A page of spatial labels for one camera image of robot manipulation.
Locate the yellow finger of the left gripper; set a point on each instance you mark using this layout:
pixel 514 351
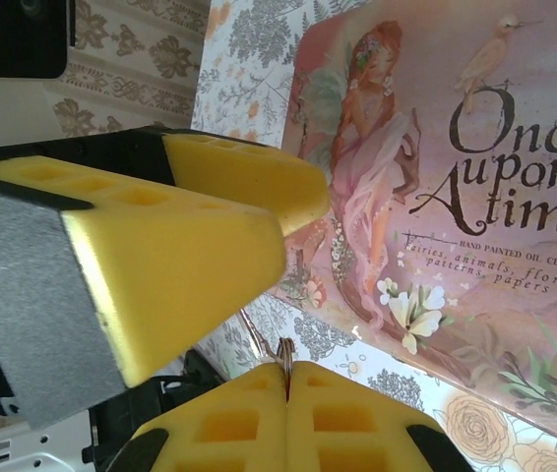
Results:
pixel 259 177
pixel 160 275

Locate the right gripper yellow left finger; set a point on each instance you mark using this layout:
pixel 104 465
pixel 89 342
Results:
pixel 229 428

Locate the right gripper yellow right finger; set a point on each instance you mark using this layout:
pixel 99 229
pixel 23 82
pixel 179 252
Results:
pixel 347 428

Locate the pink fairy picture box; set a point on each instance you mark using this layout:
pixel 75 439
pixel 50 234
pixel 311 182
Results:
pixel 455 196

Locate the floral patterned table covering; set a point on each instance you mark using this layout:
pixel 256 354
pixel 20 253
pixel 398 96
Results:
pixel 249 74

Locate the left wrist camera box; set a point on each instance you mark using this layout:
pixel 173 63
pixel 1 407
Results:
pixel 8 39

